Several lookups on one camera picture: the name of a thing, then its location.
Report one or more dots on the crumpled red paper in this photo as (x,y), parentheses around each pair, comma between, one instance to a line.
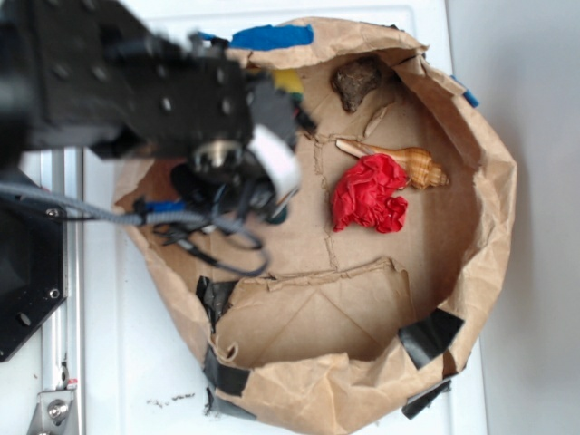
(365,195)

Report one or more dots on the white tray board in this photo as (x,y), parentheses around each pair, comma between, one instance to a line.
(139,376)

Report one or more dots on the black tape patch right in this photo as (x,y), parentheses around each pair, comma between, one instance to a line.
(429,338)

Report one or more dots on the metal corner bracket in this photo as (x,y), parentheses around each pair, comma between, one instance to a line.
(55,413)

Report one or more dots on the blue tape piece right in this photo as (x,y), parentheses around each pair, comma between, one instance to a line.
(467,94)

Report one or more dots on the brown rock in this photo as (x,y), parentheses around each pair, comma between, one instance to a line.
(353,81)

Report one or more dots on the black tape patch bottom left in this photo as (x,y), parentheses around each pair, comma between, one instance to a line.
(230,380)

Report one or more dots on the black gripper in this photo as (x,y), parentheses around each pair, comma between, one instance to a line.
(254,177)

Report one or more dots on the aluminium rail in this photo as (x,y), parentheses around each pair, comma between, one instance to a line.
(61,345)

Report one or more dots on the black tape patch inside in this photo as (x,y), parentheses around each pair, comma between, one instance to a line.
(214,297)

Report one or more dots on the yellow green sponge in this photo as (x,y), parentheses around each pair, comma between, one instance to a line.
(289,81)

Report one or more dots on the dark green plastic pickle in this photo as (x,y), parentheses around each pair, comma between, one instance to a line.
(276,215)

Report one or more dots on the striped spiral seashell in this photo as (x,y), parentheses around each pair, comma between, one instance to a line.
(421,169)

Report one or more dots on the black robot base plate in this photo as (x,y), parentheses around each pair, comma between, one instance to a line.
(32,267)

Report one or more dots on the black tape strip bottom right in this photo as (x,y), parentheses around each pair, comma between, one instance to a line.
(418,403)

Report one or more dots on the blue tape strip top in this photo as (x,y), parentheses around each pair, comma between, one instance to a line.
(266,38)

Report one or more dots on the brown paper bag basin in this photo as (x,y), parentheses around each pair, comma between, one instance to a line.
(319,330)

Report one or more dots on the black tape patch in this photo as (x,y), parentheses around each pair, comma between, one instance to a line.
(429,338)
(230,380)

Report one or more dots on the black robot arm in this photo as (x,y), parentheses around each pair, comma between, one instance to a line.
(91,74)

